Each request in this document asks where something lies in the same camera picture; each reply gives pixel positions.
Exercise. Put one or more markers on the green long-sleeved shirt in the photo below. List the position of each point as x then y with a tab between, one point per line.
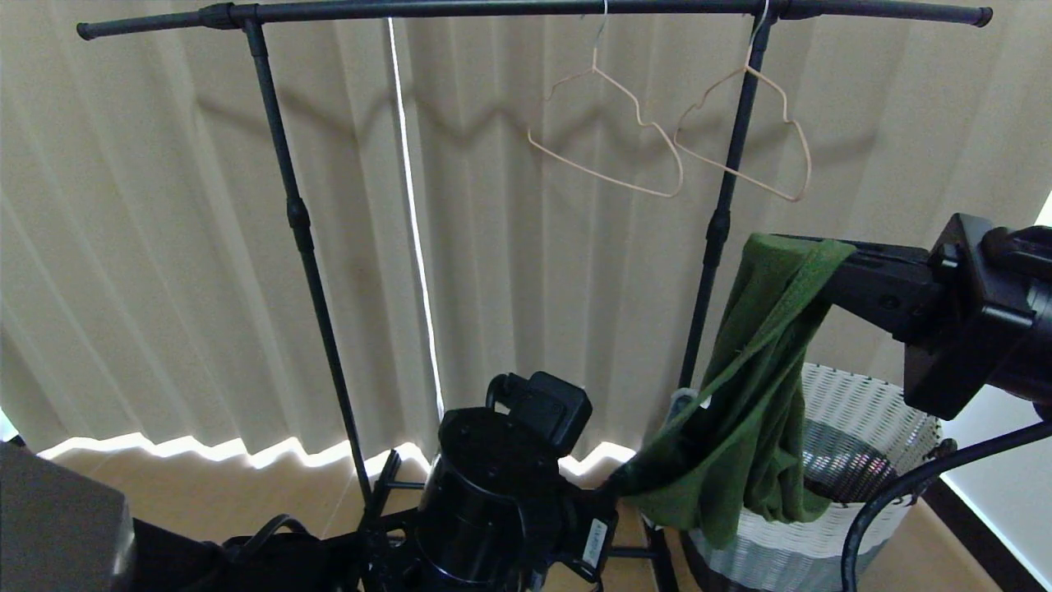
756	395

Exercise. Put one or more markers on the black clothes rack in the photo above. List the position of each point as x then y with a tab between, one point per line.
298	222

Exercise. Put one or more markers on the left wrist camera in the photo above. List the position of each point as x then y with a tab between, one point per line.
551	411

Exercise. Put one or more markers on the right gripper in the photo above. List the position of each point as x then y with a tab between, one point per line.
970	329

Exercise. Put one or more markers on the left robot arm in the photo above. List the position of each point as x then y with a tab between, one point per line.
485	510

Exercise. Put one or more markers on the white laundry basket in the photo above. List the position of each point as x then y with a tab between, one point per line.
863	395

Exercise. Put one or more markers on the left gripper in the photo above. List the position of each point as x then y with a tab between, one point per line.
588	526

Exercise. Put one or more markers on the pink clothes hanger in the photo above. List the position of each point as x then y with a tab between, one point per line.
764	187
593	69

